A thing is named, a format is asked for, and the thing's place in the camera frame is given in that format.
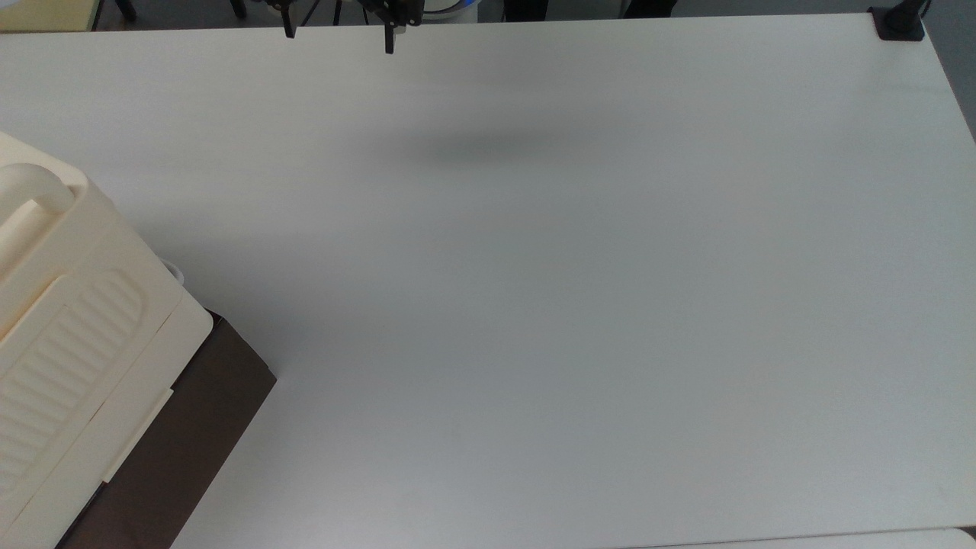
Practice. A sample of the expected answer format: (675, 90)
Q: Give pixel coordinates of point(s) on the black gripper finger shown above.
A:
(390, 40)
(290, 24)

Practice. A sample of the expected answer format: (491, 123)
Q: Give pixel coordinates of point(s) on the dark brown drawer box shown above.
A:
(191, 427)

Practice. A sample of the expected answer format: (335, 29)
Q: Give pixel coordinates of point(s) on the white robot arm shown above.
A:
(450, 6)

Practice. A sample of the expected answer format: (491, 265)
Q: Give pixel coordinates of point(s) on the yellowish side table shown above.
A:
(46, 11)

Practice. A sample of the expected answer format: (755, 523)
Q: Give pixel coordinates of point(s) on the black table clamp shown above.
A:
(900, 21)

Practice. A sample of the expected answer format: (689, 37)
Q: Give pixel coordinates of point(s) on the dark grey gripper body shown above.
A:
(396, 9)

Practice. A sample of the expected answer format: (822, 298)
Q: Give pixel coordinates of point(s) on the cream plastic cabinet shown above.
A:
(69, 328)

